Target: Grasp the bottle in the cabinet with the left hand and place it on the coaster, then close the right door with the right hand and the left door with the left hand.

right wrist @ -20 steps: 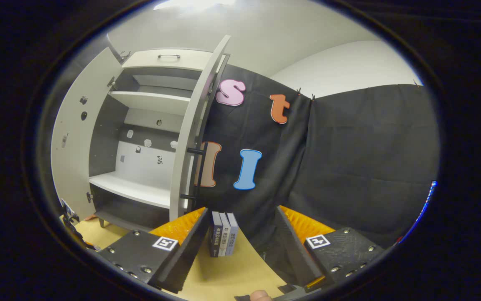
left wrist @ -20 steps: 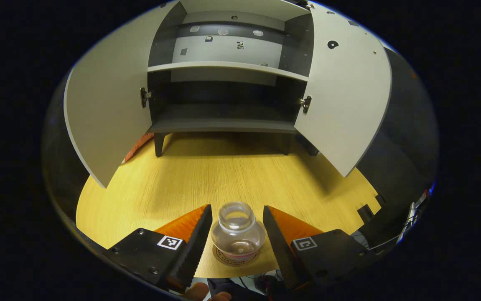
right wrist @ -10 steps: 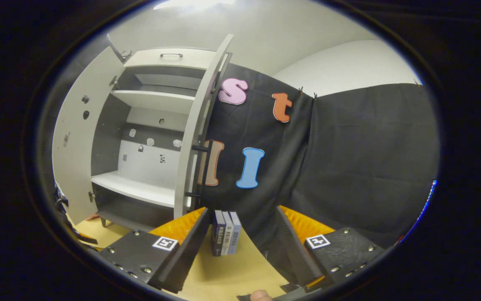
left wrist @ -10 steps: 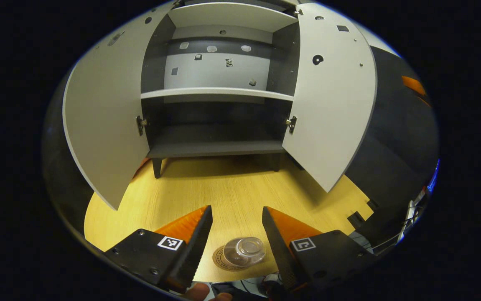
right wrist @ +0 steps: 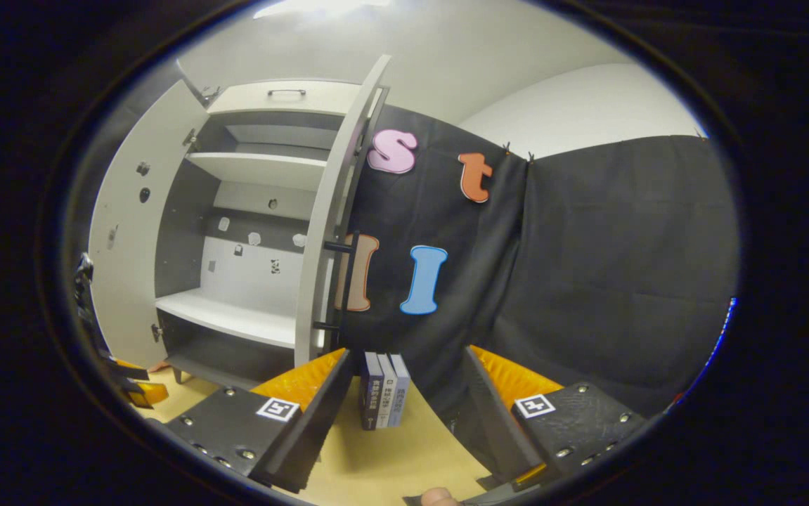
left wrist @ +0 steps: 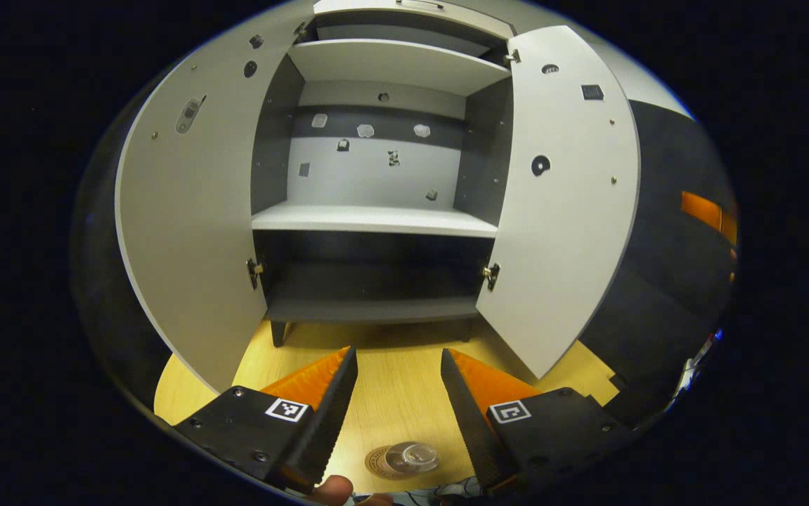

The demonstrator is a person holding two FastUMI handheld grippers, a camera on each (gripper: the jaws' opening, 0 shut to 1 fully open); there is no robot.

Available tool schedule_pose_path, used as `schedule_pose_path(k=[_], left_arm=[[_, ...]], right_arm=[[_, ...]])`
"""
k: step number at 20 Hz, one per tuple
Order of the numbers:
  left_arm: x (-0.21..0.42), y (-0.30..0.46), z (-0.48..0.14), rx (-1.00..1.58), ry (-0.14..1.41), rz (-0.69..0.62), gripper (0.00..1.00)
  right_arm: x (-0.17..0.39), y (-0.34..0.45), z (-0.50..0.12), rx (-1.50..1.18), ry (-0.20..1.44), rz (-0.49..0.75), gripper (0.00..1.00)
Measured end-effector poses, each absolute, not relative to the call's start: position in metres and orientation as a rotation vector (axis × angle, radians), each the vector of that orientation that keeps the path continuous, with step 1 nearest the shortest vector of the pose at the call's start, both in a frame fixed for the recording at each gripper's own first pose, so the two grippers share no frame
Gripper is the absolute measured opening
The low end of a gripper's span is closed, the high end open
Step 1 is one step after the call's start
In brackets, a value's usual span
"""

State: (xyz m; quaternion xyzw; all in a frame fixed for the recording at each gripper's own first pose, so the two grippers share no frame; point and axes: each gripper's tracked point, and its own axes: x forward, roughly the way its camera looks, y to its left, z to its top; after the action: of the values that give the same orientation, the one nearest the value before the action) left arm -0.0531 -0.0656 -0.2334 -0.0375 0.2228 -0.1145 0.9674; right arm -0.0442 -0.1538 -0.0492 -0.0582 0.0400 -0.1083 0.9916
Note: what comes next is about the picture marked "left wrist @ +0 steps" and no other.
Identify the white cabinet door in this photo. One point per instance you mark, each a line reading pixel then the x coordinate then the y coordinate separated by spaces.
pixel 193 232
pixel 559 239

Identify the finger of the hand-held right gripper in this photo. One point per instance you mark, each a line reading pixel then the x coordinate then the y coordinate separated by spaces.
pixel 710 213

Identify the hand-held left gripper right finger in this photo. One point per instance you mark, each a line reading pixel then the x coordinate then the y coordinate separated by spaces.
pixel 471 429

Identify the black backdrop cloth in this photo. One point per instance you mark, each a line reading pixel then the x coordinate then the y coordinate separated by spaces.
pixel 671 281

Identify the white cabinet shelf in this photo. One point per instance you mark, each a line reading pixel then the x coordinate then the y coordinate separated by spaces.
pixel 369 219
pixel 390 63

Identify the white cabinet drawer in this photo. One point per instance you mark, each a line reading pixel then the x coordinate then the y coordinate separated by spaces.
pixel 376 7

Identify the metal door hinge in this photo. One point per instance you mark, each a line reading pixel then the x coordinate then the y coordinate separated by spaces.
pixel 492 275
pixel 254 270
pixel 301 29
pixel 513 56

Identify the clear bottle pink label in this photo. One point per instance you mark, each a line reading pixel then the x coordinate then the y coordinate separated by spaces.
pixel 415 455

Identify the round brown coaster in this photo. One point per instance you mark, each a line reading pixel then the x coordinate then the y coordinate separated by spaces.
pixel 376 464

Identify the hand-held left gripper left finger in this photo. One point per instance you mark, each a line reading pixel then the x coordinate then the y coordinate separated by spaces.
pixel 323 429

